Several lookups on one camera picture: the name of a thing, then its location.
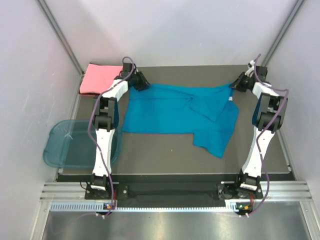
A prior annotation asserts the blue t shirt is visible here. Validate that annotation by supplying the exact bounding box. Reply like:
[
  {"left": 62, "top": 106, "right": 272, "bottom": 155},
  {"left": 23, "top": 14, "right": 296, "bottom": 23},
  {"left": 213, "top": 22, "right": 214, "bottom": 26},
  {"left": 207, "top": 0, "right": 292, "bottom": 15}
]
[{"left": 122, "top": 84, "right": 239, "bottom": 158}]

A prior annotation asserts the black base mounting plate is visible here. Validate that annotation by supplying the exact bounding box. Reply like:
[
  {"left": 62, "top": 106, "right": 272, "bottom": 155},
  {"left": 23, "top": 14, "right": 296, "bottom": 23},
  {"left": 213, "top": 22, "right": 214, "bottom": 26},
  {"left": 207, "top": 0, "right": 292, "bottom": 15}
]
[{"left": 84, "top": 181, "right": 263, "bottom": 202}]

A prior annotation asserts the blue translucent plastic bin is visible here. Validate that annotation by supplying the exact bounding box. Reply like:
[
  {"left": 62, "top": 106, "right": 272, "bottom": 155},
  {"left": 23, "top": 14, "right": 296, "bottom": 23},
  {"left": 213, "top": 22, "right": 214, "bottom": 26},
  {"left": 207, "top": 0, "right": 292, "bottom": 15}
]
[{"left": 43, "top": 119, "right": 122, "bottom": 175}]

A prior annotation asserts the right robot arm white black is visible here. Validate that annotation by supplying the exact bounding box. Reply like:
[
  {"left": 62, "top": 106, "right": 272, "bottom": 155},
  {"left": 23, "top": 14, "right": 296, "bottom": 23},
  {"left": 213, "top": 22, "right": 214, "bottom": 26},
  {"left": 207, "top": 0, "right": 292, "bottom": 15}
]
[{"left": 217, "top": 60, "right": 289, "bottom": 200}]

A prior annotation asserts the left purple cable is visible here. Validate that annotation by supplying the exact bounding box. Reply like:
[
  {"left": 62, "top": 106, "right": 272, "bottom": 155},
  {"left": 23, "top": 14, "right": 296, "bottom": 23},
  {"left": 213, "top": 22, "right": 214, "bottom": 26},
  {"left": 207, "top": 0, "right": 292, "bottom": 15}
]
[{"left": 86, "top": 56, "right": 137, "bottom": 218}]

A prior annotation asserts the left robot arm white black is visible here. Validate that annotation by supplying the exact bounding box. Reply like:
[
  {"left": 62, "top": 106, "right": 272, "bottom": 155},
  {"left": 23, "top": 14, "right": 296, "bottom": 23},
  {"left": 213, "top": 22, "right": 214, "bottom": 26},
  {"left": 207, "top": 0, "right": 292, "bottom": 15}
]
[{"left": 80, "top": 61, "right": 150, "bottom": 199}]

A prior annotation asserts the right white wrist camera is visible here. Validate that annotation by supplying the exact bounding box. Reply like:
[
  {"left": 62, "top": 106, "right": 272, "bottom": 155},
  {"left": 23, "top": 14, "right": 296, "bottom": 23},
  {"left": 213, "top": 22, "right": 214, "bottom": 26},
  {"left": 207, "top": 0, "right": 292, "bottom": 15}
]
[{"left": 244, "top": 60, "right": 256, "bottom": 78}]

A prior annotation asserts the grey slotted cable duct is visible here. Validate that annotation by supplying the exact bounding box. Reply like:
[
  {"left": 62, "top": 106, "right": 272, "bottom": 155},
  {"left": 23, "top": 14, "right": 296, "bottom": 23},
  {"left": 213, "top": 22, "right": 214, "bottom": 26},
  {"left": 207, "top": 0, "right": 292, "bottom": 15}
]
[{"left": 49, "top": 201, "right": 249, "bottom": 213}]

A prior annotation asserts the pink folded t shirt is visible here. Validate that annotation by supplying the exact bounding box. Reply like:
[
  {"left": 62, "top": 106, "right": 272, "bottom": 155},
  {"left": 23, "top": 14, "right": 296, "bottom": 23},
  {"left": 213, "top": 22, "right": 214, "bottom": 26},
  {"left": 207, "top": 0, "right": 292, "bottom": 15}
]
[{"left": 79, "top": 63, "right": 123, "bottom": 96}]

